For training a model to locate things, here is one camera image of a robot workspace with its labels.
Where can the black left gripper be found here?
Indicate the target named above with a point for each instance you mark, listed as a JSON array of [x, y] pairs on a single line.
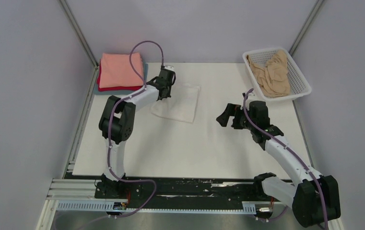
[[168, 95]]

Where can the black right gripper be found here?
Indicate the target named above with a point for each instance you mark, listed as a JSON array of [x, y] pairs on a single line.
[[231, 109]]

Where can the white t shirt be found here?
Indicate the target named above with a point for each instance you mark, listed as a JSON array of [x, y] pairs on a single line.
[[181, 106]]

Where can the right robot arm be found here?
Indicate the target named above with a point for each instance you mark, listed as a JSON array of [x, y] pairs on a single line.
[[313, 197]]

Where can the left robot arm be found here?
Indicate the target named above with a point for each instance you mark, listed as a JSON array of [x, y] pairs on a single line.
[[117, 123]]

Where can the folded peach t shirt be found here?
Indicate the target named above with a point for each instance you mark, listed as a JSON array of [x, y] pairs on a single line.
[[120, 70]]

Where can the beige crumpled t shirt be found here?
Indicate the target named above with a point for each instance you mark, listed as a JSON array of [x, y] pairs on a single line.
[[272, 77]]

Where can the folded red t shirt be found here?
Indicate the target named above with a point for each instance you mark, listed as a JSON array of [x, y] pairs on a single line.
[[109, 80]]

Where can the white plastic basket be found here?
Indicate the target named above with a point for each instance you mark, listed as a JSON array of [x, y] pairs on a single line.
[[299, 85]]

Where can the folded blue t shirt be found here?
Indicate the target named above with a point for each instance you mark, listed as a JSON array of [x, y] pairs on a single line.
[[121, 90]]

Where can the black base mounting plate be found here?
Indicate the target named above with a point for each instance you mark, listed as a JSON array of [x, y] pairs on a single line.
[[168, 192]]

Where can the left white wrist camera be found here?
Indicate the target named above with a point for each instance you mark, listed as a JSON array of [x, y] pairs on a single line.
[[169, 67]]

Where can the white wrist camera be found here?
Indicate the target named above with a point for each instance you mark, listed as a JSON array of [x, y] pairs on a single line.
[[169, 67], [249, 95]]

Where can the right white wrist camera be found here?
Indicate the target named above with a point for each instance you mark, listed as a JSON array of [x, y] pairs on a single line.
[[249, 95]]

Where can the right aluminium frame post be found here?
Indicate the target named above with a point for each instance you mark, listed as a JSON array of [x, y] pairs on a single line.
[[306, 25]]

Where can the aluminium frame post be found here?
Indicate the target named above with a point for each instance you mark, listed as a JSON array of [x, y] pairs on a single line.
[[78, 32], [306, 25]]

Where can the left aluminium frame post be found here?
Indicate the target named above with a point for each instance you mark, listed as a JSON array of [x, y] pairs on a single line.
[[78, 32]]

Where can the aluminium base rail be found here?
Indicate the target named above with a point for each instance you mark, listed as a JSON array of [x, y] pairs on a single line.
[[72, 189]]

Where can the white slotted cable duct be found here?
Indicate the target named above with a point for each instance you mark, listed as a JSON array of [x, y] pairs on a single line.
[[112, 206]]

